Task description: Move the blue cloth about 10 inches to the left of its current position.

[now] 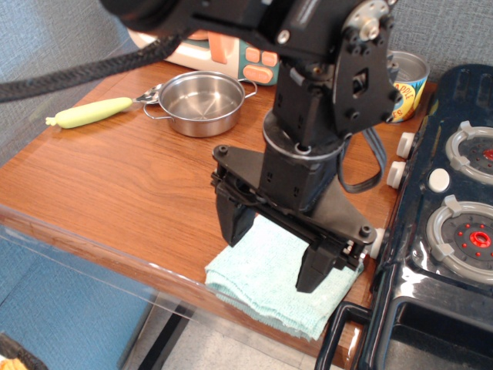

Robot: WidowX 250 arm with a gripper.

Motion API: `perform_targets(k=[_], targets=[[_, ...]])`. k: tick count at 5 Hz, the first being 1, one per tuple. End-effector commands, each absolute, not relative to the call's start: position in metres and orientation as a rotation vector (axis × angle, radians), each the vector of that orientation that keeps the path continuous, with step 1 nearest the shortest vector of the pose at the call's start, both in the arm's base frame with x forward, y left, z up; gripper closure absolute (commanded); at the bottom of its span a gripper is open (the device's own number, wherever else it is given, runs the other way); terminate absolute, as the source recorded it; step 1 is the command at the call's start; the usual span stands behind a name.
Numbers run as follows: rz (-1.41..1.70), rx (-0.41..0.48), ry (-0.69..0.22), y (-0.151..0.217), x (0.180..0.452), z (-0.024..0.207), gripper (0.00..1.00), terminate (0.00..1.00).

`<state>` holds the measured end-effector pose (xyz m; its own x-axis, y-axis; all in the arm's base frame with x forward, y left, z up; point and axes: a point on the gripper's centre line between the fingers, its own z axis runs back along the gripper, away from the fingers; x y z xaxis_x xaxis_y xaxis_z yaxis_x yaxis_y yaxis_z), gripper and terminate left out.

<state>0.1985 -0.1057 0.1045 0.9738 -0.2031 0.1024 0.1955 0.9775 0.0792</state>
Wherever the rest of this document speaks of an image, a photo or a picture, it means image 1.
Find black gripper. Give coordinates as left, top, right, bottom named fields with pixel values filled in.
left=212, top=109, right=377, bottom=293

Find light blue cloth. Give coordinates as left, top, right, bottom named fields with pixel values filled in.
left=205, top=216, right=364, bottom=340

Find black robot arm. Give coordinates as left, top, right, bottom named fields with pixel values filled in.
left=103, top=1, right=401, bottom=293

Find small steel pot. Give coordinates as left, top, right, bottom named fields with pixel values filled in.
left=143, top=71, right=258, bottom=138

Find dark blue toy stove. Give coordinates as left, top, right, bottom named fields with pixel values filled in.
left=316, top=64, right=492, bottom=369

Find white toy appliance orange buttons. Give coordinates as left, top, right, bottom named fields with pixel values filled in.
left=126, top=29, right=280, bottom=87

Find clear acrylic table guard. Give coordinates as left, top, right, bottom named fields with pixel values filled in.
left=1, top=207, right=210, bottom=369

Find pineapple tin can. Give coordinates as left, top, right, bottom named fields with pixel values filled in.
left=391, top=51, right=430, bottom=123

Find black flat wire loop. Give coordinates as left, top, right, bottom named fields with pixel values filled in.
left=336, top=126, right=387, bottom=194

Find green handled spoon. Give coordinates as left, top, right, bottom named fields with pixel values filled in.
left=45, top=83, right=164, bottom=130

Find black braided cable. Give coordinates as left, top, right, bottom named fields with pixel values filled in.
left=0, top=34, right=182, bottom=103

